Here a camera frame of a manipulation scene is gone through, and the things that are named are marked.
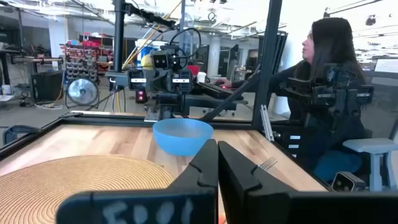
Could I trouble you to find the blue plastic bowl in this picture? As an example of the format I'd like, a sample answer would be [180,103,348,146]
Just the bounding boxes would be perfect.
[152,118,215,157]

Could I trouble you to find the black upright frame post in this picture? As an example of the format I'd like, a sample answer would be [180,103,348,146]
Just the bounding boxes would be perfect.
[251,0,283,128]

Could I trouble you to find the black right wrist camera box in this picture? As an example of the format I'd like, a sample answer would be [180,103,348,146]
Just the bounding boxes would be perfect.
[151,51,170,70]

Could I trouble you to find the silver metal fork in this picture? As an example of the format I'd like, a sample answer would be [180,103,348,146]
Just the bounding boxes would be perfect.
[259,156,278,171]

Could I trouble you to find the light grey office chair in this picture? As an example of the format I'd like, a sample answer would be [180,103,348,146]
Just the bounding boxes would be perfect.
[341,118,398,192]

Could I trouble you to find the black keyboard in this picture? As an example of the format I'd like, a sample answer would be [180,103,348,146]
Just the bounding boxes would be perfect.
[198,81,240,100]

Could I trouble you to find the black table-level camera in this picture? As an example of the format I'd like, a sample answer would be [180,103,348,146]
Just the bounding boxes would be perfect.
[330,170,367,193]

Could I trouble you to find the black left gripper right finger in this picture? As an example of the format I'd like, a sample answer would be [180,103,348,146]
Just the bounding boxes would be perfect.
[218,141,398,224]

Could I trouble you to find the black cabinet box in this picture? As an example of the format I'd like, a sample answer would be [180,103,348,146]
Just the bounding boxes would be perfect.
[30,70,65,102]

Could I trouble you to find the round floor fan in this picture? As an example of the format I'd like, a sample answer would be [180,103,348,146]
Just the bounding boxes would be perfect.
[65,77,100,108]

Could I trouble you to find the black drawer unit white labels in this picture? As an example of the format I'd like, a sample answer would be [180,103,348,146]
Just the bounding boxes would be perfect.
[273,126,307,159]

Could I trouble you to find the blue barrel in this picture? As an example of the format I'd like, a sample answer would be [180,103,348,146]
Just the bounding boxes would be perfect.
[136,39,169,70]

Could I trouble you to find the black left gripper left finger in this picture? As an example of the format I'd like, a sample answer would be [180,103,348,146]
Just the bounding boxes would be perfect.
[55,139,218,224]

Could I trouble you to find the parts shelf with red bins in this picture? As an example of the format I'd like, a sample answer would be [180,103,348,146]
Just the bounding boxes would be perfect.
[60,32,114,82]

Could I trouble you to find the person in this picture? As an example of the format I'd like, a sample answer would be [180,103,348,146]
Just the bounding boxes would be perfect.
[214,17,369,183]

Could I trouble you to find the silver metal bracket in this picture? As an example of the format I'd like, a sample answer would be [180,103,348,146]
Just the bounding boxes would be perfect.
[260,104,275,142]

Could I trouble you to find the black diagonal frame brace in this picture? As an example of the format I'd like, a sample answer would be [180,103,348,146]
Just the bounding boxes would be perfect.
[201,70,262,123]

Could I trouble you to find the black table frame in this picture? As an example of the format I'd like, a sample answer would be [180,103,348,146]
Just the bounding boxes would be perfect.
[0,111,333,190]

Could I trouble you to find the round woven straw placemat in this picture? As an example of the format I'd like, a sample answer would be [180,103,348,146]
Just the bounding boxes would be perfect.
[0,154,175,224]

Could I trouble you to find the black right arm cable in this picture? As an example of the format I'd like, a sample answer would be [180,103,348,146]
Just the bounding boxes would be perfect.
[169,27,202,60]

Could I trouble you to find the black round camera pole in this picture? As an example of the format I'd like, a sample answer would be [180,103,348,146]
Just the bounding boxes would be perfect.
[113,0,126,73]

